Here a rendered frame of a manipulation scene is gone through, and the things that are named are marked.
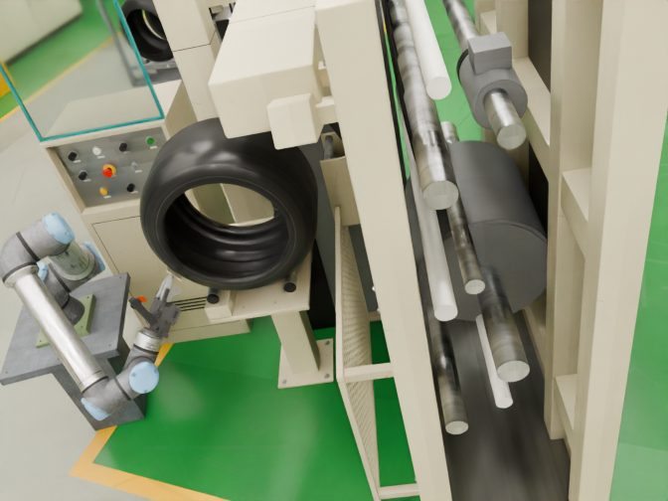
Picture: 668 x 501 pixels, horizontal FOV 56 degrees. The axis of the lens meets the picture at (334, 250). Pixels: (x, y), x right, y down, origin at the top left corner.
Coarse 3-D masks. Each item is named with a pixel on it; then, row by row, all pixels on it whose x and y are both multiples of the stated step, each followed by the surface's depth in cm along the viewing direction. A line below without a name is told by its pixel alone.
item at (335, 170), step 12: (324, 144) 239; (336, 144) 239; (324, 156) 234; (336, 156) 240; (324, 168) 224; (336, 168) 224; (348, 168) 224; (324, 180) 227; (336, 180) 227; (348, 180) 227; (336, 192) 230; (348, 192) 230; (336, 204) 234; (348, 204) 234; (348, 216) 237
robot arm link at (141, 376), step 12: (132, 360) 206; (144, 360) 203; (132, 372) 197; (144, 372) 198; (156, 372) 200; (120, 384) 197; (132, 384) 196; (144, 384) 198; (156, 384) 200; (132, 396) 198
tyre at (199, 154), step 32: (192, 128) 201; (160, 160) 197; (192, 160) 189; (224, 160) 188; (256, 160) 190; (288, 160) 199; (160, 192) 193; (256, 192) 192; (288, 192) 194; (160, 224) 200; (192, 224) 234; (224, 224) 238; (288, 224) 200; (160, 256) 210; (192, 256) 228; (224, 256) 235; (256, 256) 235; (288, 256) 209; (224, 288) 219
